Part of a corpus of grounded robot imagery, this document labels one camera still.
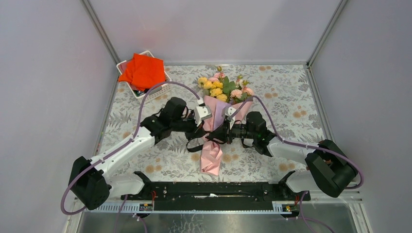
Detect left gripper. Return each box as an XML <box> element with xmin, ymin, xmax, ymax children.
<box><xmin>171</xmin><ymin>111</ymin><xmax>206</xmax><ymax>142</ymax></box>

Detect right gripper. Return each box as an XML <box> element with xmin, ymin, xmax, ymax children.
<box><xmin>209</xmin><ymin>118</ymin><xmax>256</xmax><ymax>145</ymax></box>

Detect black strap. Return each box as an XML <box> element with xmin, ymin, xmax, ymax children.
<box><xmin>185</xmin><ymin>119</ymin><xmax>255</xmax><ymax>153</ymax></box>

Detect pink white rose stems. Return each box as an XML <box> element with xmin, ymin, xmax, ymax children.
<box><xmin>222</xmin><ymin>75</ymin><xmax>255</xmax><ymax>104</ymax></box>

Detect yellow flower stem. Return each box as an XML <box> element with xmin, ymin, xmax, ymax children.
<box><xmin>197</xmin><ymin>77</ymin><xmax>229</xmax><ymax>102</ymax></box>

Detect pink flower stem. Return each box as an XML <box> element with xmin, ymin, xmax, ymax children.
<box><xmin>208</xmin><ymin>66</ymin><xmax>226</xmax><ymax>82</ymax></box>

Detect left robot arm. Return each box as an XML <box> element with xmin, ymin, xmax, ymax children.
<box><xmin>69</xmin><ymin>97</ymin><xmax>211</xmax><ymax>210</ymax></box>

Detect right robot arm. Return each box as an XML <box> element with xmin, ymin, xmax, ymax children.
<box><xmin>207</xmin><ymin>107</ymin><xmax>358</xmax><ymax>200</ymax></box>

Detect white plastic basket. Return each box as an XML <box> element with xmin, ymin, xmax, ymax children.
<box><xmin>116</xmin><ymin>50</ymin><xmax>171</xmax><ymax>100</ymax></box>

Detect orange cloth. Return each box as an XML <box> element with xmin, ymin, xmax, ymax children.
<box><xmin>118</xmin><ymin>53</ymin><xmax>166</xmax><ymax>91</ymax></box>

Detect floral table cloth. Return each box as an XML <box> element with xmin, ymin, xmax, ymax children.
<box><xmin>99</xmin><ymin>65</ymin><xmax>324</xmax><ymax>182</ymax></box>

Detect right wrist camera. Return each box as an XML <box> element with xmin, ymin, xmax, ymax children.
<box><xmin>222</xmin><ymin>106</ymin><xmax>237</xmax><ymax>121</ymax></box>

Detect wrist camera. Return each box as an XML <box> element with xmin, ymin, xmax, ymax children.
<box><xmin>222</xmin><ymin>106</ymin><xmax>237</xmax><ymax>121</ymax></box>
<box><xmin>194</xmin><ymin>105</ymin><xmax>212</xmax><ymax>127</ymax></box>

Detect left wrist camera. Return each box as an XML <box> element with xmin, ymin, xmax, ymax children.
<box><xmin>194</xmin><ymin>105</ymin><xmax>212</xmax><ymax>127</ymax></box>

